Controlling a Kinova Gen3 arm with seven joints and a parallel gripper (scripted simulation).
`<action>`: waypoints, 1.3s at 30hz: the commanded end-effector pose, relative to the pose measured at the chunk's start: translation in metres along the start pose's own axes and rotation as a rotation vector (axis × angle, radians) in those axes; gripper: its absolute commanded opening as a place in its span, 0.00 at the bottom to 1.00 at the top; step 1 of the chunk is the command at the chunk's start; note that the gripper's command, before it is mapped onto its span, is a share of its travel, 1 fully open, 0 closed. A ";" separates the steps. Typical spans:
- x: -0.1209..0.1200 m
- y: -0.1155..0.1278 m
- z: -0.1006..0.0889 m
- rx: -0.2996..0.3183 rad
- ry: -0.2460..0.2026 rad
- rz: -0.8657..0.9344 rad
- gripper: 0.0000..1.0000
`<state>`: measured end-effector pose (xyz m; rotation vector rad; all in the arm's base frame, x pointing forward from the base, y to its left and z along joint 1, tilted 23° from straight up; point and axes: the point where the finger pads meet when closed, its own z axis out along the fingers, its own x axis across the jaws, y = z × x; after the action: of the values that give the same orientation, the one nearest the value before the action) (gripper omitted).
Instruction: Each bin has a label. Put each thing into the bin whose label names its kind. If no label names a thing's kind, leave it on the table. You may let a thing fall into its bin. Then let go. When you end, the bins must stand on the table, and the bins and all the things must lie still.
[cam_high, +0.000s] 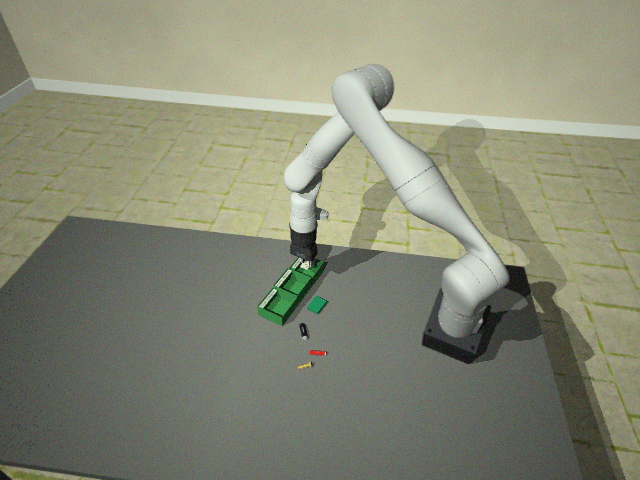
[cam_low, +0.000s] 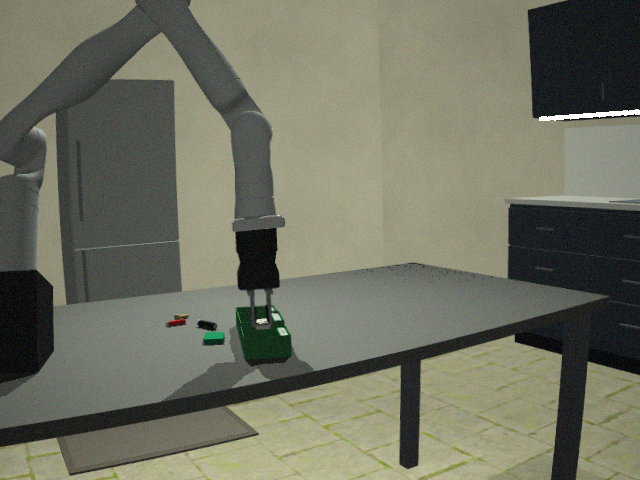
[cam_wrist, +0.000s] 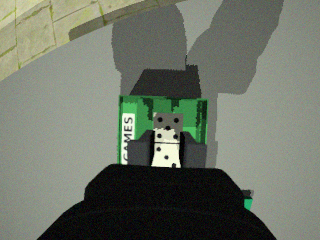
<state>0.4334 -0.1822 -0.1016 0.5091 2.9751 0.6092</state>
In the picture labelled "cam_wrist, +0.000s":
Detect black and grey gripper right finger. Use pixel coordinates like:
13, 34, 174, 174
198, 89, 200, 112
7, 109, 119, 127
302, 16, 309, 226
179, 131, 207, 168

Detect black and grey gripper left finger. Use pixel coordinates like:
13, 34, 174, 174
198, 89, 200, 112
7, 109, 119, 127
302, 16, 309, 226
127, 130, 155, 166

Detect white domino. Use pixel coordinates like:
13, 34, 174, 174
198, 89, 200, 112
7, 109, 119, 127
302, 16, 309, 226
152, 112, 184, 167

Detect green three-compartment bin rack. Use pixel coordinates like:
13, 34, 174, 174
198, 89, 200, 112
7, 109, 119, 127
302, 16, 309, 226
117, 95, 209, 164

